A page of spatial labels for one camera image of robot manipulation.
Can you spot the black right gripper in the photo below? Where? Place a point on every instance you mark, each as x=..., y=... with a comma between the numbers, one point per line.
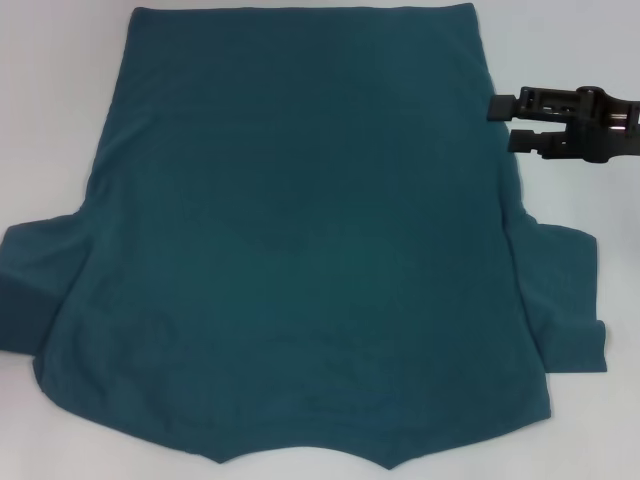
x=610, y=130

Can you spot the teal blue t-shirt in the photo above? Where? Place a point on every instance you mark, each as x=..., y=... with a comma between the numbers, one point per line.
x=300, y=225

